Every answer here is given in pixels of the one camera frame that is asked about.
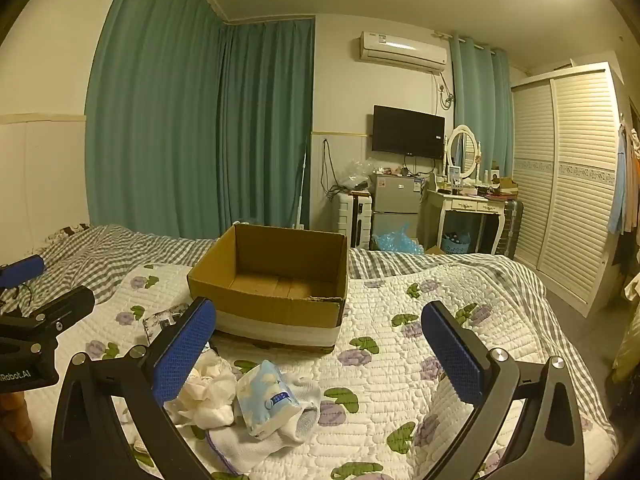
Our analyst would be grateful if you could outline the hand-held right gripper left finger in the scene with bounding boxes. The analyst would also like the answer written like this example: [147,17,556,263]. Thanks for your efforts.
[51,296,218,480]

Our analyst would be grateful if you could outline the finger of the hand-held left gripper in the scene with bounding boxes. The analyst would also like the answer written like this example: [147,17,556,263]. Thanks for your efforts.
[0,285,97,356]
[0,254,46,291]

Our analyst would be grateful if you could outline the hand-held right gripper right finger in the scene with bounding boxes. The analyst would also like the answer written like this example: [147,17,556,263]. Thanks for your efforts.
[421,301,586,480]

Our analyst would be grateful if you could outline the black and white packet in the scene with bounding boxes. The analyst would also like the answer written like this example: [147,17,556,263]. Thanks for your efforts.
[142,302,193,346]

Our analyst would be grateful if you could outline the blue and white soft packet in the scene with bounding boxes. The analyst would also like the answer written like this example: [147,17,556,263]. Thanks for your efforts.
[235,360,301,438]

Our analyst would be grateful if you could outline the brown cardboard box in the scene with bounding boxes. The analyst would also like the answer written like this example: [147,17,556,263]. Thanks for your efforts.
[186,223,350,356]

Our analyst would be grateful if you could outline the white mesh cloth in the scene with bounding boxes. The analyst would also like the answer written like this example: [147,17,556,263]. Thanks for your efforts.
[197,422,271,476]

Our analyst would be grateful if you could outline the white sock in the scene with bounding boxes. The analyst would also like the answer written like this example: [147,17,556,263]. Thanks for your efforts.
[277,377,322,443]

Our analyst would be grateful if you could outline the person's left hand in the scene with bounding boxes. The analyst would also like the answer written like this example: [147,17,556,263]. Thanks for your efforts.
[0,391,33,443]

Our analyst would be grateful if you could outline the brown floral pillow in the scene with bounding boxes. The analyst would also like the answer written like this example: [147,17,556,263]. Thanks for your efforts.
[47,223,91,241]

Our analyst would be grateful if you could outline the grey checked bedsheet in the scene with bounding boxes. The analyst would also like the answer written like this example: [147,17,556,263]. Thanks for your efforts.
[0,223,618,441]

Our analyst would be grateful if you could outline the white floral quilt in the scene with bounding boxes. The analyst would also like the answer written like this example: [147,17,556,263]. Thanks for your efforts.
[85,260,618,480]

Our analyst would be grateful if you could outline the blue basket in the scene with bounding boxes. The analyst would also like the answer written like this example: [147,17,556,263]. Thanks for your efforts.
[442,232,472,255]

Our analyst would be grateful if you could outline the blue plastic bag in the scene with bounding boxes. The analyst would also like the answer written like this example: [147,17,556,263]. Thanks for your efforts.
[372,220,425,255]

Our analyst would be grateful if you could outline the white dressing table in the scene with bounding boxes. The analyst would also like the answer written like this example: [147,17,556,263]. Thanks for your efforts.
[425,187,506,256]

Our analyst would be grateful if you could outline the grey cabinet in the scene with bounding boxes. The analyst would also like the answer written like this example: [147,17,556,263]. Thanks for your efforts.
[369,172,426,251]

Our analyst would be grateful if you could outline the white suitcase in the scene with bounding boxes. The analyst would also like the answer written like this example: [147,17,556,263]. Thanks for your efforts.
[336,192,373,250]

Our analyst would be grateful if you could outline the white mop pole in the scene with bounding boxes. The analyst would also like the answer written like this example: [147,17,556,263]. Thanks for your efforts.
[292,135,312,228]

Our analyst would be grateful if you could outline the wide teal curtain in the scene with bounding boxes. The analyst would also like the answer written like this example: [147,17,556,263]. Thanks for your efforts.
[84,0,227,241]

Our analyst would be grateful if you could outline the oval white mirror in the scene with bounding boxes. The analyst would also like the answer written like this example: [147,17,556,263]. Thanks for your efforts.
[446,124,482,181]

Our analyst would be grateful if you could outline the clear plastic bag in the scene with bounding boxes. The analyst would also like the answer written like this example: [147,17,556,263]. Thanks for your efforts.
[340,157,376,191]

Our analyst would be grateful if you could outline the white louvred wardrobe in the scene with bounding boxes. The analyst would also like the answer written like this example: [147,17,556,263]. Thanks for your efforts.
[510,62,628,317]

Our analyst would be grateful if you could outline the black television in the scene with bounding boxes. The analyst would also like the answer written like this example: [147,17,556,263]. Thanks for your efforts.
[371,105,446,160]

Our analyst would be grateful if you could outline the hanging clothes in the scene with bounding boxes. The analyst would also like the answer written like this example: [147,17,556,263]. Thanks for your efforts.
[607,120,640,236]

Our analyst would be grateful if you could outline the narrow teal curtain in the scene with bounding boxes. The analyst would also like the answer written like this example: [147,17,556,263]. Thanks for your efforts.
[448,35,515,186]

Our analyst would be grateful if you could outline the white air conditioner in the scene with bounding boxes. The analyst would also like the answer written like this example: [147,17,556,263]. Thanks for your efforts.
[357,30,449,72]

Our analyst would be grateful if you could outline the black cable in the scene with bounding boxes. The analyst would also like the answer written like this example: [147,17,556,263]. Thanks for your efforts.
[320,137,351,201]

